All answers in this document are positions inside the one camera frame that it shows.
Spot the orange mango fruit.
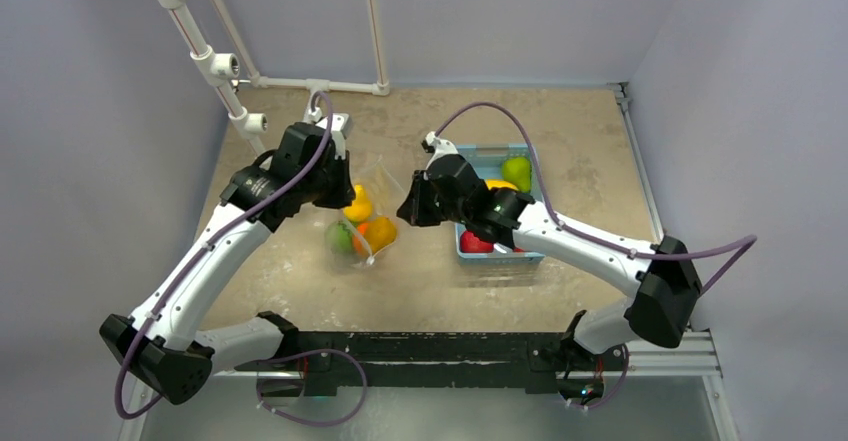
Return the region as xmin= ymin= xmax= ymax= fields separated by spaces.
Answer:
xmin=363 ymin=216 xmax=398 ymax=254

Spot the clear zip top bag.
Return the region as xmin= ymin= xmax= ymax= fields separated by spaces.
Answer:
xmin=324 ymin=156 xmax=403 ymax=270

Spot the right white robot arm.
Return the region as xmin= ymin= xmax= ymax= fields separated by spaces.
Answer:
xmin=397 ymin=154 xmax=701 ymax=368

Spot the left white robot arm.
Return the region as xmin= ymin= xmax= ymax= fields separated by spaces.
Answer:
xmin=99 ymin=114 xmax=354 ymax=405

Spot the yellow mango fruit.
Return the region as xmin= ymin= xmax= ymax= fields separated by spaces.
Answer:
xmin=485 ymin=179 xmax=519 ymax=191

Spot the light blue plastic basket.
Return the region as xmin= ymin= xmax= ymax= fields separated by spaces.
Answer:
xmin=455 ymin=144 xmax=544 ymax=266

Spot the red apple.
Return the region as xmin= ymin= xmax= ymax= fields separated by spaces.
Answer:
xmin=459 ymin=230 xmax=494 ymax=254

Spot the green pear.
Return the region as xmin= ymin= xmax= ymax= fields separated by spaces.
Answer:
xmin=501 ymin=156 xmax=533 ymax=193

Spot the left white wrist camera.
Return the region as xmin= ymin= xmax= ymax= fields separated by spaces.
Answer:
xmin=303 ymin=107 xmax=354 ymax=159

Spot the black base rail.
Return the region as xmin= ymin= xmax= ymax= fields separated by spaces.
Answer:
xmin=237 ymin=331 xmax=625 ymax=398

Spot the white pipe frame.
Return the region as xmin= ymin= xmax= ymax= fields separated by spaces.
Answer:
xmin=157 ymin=0 xmax=391 ymax=154

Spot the aluminium frame rail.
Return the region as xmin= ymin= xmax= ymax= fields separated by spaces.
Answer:
xmin=610 ymin=82 xmax=739 ymax=440

